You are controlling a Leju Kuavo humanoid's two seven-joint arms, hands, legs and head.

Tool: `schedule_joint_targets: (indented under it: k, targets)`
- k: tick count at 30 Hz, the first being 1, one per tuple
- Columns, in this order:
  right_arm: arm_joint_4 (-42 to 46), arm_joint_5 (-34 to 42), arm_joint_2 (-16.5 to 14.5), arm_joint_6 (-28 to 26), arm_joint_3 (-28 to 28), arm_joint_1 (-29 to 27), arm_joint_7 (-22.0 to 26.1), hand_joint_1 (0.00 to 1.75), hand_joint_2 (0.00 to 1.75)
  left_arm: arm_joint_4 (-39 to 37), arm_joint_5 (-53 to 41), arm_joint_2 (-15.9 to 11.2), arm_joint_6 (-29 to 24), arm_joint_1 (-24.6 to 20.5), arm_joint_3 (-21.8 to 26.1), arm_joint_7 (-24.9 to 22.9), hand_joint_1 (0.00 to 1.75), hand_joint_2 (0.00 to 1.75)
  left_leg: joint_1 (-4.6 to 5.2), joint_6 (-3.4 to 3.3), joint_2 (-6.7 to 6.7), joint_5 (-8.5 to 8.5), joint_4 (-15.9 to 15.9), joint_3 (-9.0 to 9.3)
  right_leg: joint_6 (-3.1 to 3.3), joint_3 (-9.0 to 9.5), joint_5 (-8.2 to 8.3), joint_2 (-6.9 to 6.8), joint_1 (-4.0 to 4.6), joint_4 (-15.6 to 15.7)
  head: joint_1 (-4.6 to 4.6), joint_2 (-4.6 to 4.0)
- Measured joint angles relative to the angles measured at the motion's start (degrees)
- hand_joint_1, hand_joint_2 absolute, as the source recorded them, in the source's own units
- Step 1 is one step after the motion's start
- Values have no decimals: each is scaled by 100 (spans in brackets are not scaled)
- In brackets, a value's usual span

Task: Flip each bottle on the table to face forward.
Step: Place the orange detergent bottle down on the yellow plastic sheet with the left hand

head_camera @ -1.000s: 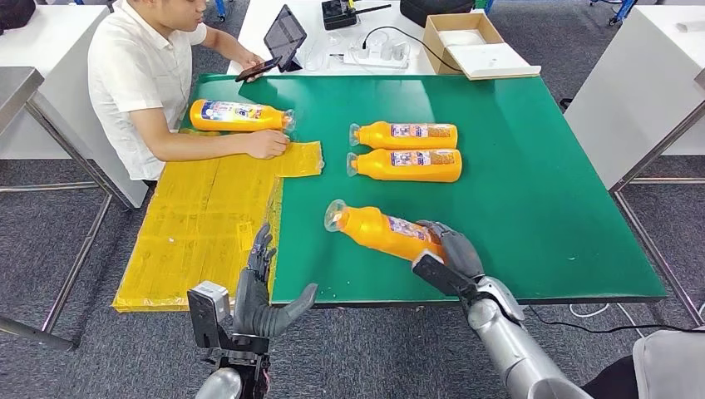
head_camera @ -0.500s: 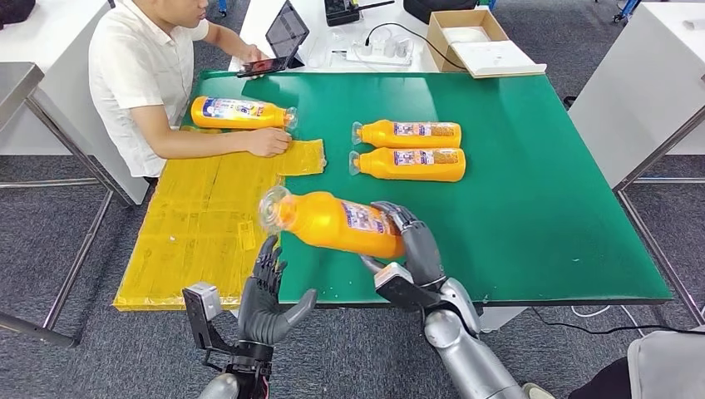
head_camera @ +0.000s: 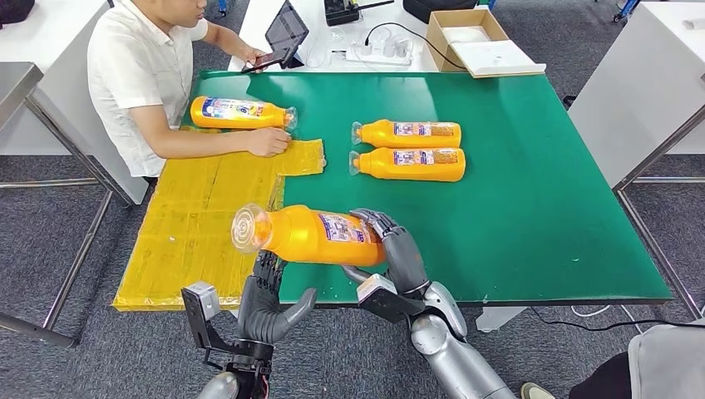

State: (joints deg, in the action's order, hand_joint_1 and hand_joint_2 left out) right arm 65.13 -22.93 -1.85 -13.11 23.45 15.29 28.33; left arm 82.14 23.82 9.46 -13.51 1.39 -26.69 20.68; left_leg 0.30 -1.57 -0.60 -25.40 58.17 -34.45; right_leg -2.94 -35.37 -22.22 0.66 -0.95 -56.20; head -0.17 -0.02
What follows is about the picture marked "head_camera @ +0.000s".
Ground black bag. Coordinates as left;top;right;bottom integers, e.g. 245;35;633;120
402;0;478;25
0;0;35;24

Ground green table mat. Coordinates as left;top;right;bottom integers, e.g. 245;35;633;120
184;70;673;306

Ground steel table frame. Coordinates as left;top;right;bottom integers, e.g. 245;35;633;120
612;107;705;321

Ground yellow taped cardboard sheet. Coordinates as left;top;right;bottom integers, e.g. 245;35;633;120
111;125;327;313

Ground blue wheeled cart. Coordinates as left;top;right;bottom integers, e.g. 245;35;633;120
612;0;640;23

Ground white power strip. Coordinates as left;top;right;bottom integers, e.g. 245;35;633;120
344;38;414;67

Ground brown cardboard box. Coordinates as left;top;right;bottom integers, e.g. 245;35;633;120
425;7;509;74

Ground dark smartphone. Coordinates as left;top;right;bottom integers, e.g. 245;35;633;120
240;48;288;74

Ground black tablet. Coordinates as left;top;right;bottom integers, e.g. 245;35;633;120
264;0;309;70

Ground black power cable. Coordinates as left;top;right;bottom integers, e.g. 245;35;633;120
364;22;467;71

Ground orange detergent bottle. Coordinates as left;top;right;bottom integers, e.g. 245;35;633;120
230;204;387;268
190;96;298;131
351;118;462;150
348;146;467;184

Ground steel table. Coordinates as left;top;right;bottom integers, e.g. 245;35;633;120
0;62;136;348

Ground white cabinet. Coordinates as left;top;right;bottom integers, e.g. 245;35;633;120
0;0;150;206
567;0;705;190

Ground black radio device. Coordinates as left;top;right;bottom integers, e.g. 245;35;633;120
323;0;396;27

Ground black floor cable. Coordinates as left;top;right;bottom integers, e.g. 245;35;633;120
528;306;705;333

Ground white desk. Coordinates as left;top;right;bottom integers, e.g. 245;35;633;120
228;0;489;73

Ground white floor cable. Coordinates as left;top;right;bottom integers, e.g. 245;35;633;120
569;304;643;334

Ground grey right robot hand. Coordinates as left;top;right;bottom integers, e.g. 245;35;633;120
341;208;431;298

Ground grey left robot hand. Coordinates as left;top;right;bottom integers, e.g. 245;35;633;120
236;250;319;347

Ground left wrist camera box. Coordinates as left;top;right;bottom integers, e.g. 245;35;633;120
180;282;223;353

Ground white box lid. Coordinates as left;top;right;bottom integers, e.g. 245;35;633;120
449;39;547;79

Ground white table foot plate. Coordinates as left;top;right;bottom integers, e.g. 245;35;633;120
476;306;527;333

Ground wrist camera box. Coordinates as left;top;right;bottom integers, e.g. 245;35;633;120
357;273;428;324
180;282;223;353

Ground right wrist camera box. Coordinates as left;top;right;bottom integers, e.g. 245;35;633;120
357;273;428;324

